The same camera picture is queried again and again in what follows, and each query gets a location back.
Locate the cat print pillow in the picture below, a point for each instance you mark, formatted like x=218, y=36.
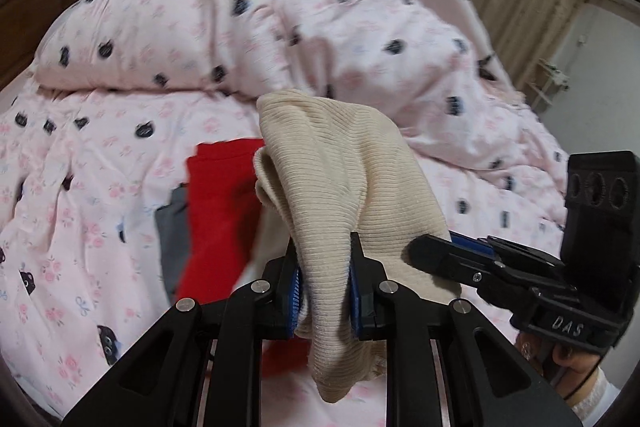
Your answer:
x=150, y=32

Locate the cream ribbed sweater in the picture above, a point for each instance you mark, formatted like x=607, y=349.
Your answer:
x=340, y=167

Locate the white rack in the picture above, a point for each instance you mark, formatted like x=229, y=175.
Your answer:
x=555, y=77

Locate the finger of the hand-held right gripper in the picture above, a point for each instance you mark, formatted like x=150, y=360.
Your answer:
x=450, y=259
x=520, y=259

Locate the grey garment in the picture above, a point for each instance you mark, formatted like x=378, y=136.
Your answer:
x=172, y=237

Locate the person's right hand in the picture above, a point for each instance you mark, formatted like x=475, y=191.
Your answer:
x=570, y=367

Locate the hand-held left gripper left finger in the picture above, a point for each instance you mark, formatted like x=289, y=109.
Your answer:
x=295, y=302

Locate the cat print bed sheet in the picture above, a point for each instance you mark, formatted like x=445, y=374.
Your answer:
x=75, y=207

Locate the person's right forearm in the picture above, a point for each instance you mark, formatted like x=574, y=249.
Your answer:
x=595, y=399

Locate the wooden headboard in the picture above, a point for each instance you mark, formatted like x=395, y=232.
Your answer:
x=30, y=7

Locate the red garment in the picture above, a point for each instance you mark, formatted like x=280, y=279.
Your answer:
x=215, y=217

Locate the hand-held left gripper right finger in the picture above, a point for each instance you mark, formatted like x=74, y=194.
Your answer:
x=354, y=304

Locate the cat print duvet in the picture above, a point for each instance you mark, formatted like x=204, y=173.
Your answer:
x=390, y=22

